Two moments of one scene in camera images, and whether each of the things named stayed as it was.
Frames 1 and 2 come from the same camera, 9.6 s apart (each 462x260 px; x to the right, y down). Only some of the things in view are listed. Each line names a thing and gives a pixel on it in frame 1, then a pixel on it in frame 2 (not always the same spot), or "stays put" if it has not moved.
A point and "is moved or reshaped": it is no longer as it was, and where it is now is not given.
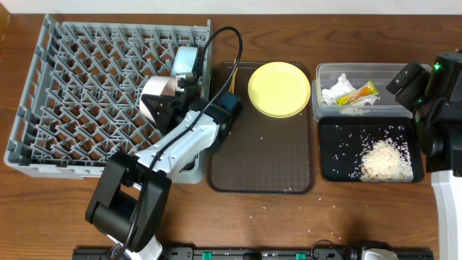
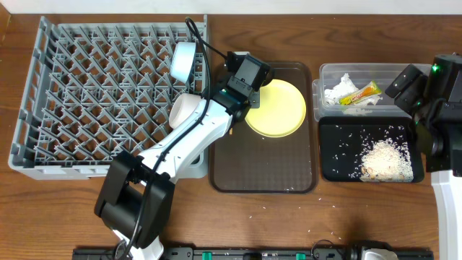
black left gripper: (167, 108) -> (255, 100)
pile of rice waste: (387, 162) stays put
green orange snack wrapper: (369, 89) stays put
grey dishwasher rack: (81, 100) stays put
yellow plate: (279, 89) is moved or reshaped
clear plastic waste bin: (356, 89) stays put
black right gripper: (406, 96) stays put
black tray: (343, 140) stays put
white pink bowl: (159, 85) is moved or reshaped
